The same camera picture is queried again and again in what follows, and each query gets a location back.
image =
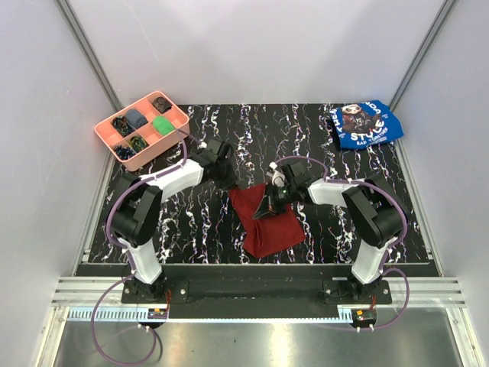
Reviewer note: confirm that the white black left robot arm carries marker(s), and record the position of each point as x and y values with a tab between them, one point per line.
134	212

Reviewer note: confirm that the pink compartment organizer box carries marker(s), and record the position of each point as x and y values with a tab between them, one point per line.
158	144

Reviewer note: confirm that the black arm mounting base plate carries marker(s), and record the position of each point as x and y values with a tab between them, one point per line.
253	292

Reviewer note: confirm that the black yellow rolled sock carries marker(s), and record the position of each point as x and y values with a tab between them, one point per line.
137	143

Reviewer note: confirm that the red cloth napkin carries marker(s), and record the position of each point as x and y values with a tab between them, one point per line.
264	236

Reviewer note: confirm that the black patterned rolled sock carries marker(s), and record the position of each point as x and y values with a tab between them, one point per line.
122	126

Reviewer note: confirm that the dark brown rolled sock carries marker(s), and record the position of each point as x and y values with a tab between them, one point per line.
162	105

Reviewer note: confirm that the blue printed folded shirt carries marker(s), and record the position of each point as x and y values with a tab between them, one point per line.
363	124

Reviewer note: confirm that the green rolled sock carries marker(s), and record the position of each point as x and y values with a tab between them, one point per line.
163	125

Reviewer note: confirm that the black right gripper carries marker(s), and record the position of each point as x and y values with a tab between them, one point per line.
267	208

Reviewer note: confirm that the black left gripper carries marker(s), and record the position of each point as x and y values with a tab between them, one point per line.
231	181

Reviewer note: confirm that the dark blue rolled sock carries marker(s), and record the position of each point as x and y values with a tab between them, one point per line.
123	153

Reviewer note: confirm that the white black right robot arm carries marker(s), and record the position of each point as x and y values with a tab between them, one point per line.
375	210

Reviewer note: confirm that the grey blue rolled sock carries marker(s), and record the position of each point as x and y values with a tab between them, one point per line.
135	119

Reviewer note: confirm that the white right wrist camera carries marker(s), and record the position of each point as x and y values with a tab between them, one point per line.
275	176

